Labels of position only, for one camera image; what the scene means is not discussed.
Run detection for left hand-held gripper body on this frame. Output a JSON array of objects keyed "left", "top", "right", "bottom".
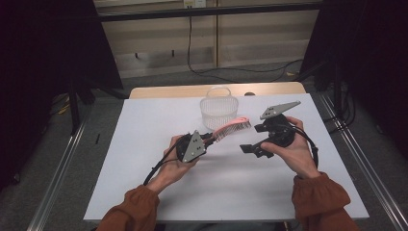
[{"left": 175, "top": 129, "right": 208, "bottom": 164}]

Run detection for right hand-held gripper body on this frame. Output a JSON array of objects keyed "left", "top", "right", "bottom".
[{"left": 259, "top": 100, "right": 302, "bottom": 148}]

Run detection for pink hair comb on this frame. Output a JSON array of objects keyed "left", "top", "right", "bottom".
[{"left": 209, "top": 115, "right": 252, "bottom": 143}]

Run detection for white slotted plastic basket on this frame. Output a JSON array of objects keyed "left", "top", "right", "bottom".
[{"left": 199, "top": 85, "right": 241, "bottom": 131}]

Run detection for person's right hand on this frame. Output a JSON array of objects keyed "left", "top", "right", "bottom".
[{"left": 260, "top": 115, "right": 322, "bottom": 180}]

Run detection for person's left hand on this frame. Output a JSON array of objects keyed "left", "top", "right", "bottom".
[{"left": 145, "top": 134, "right": 200, "bottom": 193}]

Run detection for white table sheet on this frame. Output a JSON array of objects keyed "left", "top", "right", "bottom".
[{"left": 83, "top": 92, "right": 370, "bottom": 223}]

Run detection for light wooden table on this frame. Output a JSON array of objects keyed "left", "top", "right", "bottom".
[{"left": 128, "top": 81, "right": 307, "bottom": 100}]

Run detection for black metal stand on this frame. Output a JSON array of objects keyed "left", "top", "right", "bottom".
[
  {"left": 67, "top": 76, "right": 96, "bottom": 136},
  {"left": 313, "top": 59, "right": 344, "bottom": 112}
]

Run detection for black curtain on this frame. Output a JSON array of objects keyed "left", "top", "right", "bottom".
[
  {"left": 0, "top": 0, "right": 125, "bottom": 191},
  {"left": 299, "top": 0, "right": 408, "bottom": 159}
]

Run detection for right hand-held gripper cable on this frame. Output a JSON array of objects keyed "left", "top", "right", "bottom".
[{"left": 288, "top": 122, "right": 320, "bottom": 169}]

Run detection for hand-held gripper cable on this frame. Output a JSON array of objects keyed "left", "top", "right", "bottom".
[
  {"left": 142, "top": 136, "right": 188, "bottom": 187},
  {"left": 288, "top": 122, "right": 320, "bottom": 169}
]

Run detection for left hand-held gripper cable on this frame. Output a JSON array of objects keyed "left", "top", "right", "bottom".
[{"left": 142, "top": 136, "right": 188, "bottom": 187}]

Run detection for black floor cables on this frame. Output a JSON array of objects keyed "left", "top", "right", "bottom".
[{"left": 322, "top": 91, "right": 356, "bottom": 135}]

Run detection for black power cable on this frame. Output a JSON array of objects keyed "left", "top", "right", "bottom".
[{"left": 186, "top": 7, "right": 304, "bottom": 84}]

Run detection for aluminium floor rail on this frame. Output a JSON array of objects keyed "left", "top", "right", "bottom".
[
  {"left": 319, "top": 93, "right": 408, "bottom": 231},
  {"left": 26, "top": 117, "right": 87, "bottom": 231}
]

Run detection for white wall socket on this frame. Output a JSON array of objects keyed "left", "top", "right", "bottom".
[{"left": 183, "top": 0, "right": 207, "bottom": 10}]

